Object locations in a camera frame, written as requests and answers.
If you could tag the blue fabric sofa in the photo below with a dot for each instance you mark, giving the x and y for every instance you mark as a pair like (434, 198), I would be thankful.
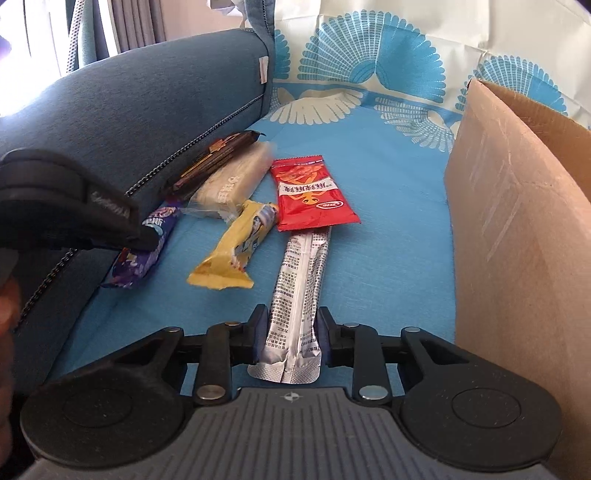
(115, 115)

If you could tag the purple snack packet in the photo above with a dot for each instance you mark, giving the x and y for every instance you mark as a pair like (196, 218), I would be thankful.
(138, 267)

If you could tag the beige snack packet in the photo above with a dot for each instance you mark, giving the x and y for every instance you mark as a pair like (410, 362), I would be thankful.
(231, 180)

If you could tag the grey curtain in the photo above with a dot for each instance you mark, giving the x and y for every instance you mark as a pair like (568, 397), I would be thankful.
(138, 23)

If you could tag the dark brown snack packet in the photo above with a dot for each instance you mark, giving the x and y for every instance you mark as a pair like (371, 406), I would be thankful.
(217, 154)

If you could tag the person's left hand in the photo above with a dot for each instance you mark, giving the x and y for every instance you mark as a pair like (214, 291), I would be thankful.
(7, 304)

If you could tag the silver snack stick packet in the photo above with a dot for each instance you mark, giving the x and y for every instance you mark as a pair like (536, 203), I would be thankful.
(295, 286)

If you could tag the yellow snack packet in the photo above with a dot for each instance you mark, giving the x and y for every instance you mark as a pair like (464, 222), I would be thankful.
(235, 244)

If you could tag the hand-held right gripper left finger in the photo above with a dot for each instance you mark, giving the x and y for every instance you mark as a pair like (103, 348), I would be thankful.
(261, 337)

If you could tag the red snack packet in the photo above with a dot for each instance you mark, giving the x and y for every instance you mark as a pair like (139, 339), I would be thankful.
(309, 194)

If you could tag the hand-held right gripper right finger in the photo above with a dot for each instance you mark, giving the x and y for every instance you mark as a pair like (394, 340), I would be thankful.
(323, 339)

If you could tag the cardboard box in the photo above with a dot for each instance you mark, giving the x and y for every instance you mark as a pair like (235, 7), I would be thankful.
(517, 230)

